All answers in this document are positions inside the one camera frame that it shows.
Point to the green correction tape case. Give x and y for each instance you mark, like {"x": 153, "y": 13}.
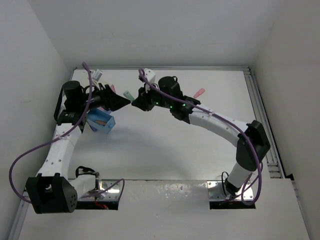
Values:
{"x": 128, "y": 95}

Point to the purple-blue drawer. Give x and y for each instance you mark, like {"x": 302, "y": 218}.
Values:
{"x": 94, "y": 126}

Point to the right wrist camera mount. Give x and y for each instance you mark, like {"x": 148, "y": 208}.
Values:
{"x": 150, "y": 75}

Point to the light blue small drawer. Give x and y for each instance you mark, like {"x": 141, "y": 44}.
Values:
{"x": 103, "y": 115}

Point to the metal base plate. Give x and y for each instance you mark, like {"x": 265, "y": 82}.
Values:
{"x": 109, "y": 190}
{"x": 216, "y": 193}

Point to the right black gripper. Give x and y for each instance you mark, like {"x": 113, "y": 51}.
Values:
{"x": 142, "y": 100}

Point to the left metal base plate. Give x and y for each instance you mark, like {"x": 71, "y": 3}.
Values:
{"x": 109, "y": 190}

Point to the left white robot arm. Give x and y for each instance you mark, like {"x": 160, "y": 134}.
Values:
{"x": 50, "y": 191}

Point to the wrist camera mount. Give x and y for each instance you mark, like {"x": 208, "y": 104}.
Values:
{"x": 150, "y": 75}
{"x": 96, "y": 75}

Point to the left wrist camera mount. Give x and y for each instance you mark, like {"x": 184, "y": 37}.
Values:
{"x": 96, "y": 75}

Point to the pink correction tape case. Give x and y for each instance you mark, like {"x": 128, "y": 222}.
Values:
{"x": 199, "y": 93}

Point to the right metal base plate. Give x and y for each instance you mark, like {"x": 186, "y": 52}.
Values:
{"x": 216, "y": 193}

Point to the pink drawer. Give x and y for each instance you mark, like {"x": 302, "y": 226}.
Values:
{"x": 113, "y": 88}

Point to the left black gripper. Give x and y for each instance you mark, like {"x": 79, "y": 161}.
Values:
{"x": 110, "y": 100}

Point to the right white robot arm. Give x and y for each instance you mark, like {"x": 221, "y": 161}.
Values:
{"x": 250, "y": 139}

